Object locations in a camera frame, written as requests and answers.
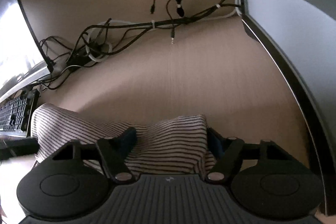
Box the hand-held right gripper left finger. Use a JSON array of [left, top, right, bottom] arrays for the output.
[[52, 127, 137, 184]]

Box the black cable bundle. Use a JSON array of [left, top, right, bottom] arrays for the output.
[[39, 0, 242, 91]]

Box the grey coiled cable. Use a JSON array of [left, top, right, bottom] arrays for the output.
[[86, 19, 156, 62]]

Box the black keyboard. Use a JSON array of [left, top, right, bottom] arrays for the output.
[[0, 90, 41, 134]]

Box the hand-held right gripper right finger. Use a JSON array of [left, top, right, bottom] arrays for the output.
[[206, 128, 292, 184]]

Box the black white striped shirt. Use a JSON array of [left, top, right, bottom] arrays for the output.
[[31, 103, 223, 175]]

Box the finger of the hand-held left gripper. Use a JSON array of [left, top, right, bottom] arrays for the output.
[[0, 137, 39, 160]]

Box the grey right monitor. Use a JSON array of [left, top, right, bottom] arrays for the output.
[[232, 0, 336, 216]]

